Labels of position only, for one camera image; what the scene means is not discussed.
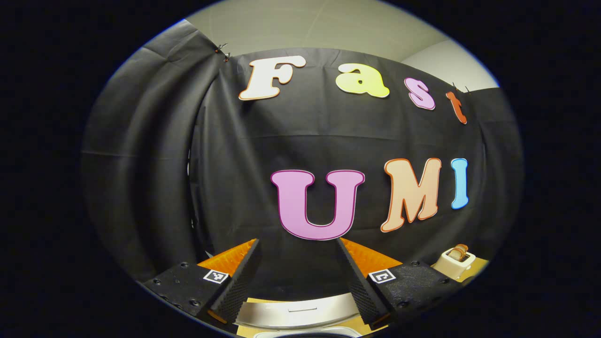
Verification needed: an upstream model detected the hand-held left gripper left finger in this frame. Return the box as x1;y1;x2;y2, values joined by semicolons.
141;238;262;325

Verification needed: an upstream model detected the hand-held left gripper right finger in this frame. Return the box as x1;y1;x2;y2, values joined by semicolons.
336;237;463;330

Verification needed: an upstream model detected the white rice cooker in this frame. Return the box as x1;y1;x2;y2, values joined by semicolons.
233;291;364;338

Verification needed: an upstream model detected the white toaster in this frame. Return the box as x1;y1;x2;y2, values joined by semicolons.
432;248;476;281

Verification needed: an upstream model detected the black backdrop cloth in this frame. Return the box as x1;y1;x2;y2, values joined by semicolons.
81;19;524;301

